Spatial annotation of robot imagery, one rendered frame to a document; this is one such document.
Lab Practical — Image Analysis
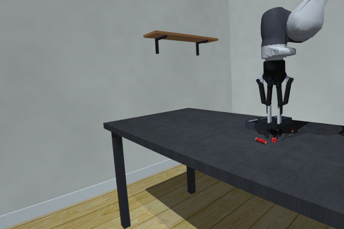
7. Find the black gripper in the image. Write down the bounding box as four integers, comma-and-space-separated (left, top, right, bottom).
256, 60, 294, 124

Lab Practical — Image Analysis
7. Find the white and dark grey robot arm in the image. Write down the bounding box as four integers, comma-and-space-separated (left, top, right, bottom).
261, 0, 327, 61

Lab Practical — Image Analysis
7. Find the dark grey three-compartment bin rack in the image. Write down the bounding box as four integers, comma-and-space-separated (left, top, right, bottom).
245, 116, 292, 132

